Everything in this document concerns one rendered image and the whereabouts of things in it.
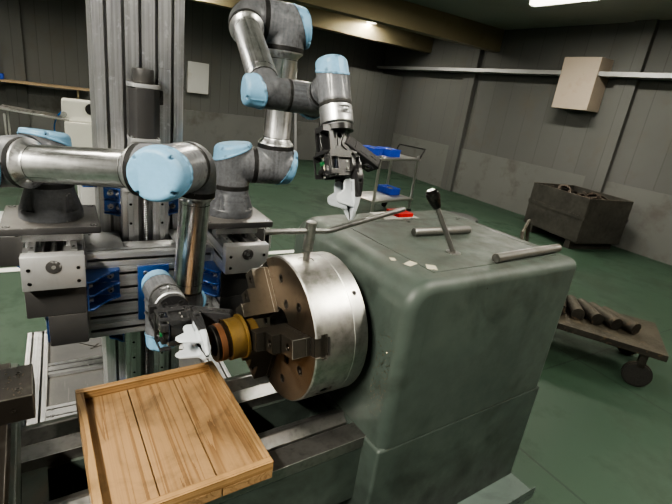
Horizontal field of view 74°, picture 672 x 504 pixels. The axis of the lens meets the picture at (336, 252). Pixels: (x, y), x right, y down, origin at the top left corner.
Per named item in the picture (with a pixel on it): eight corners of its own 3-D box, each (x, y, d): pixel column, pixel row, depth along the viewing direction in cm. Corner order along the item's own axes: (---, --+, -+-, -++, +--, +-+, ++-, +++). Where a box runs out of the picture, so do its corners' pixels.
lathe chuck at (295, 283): (277, 343, 119) (290, 233, 108) (341, 421, 96) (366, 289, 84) (246, 349, 114) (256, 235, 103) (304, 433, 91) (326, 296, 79)
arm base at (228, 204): (200, 206, 149) (201, 177, 146) (243, 206, 157) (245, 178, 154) (212, 219, 137) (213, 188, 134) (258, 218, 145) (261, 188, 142)
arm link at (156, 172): (11, 180, 114) (212, 193, 105) (-46, 191, 100) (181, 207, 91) (2, 132, 110) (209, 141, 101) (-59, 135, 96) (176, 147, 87)
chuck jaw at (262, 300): (283, 315, 101) (271, 266, 105) (292, 308, 98) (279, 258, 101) (237, 322, 95) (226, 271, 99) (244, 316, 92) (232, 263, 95)
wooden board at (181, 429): (211, 373, 113) (212, 360, 112) (272, 477, 86) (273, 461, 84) (76, 405, 97) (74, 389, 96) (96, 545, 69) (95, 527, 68)
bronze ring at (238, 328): (245, 302, 95) (203, 313, 91) (264, 323, 89) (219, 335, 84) (246, 339, 99) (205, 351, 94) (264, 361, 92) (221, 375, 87)
